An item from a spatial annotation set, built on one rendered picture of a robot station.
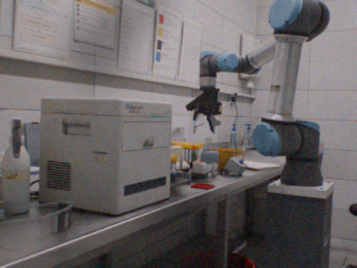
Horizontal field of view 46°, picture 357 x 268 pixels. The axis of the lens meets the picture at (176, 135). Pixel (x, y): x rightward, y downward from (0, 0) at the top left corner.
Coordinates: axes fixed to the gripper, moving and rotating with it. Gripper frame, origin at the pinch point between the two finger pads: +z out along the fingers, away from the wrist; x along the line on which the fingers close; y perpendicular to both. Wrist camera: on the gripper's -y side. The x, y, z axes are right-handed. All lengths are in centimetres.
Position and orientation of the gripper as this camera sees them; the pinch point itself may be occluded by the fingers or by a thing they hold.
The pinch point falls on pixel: (202, 134)
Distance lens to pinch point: 181.5
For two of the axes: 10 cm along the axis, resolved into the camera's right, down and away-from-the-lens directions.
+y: 7.7, 0.4, -6.3
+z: -0.2, 10.0, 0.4
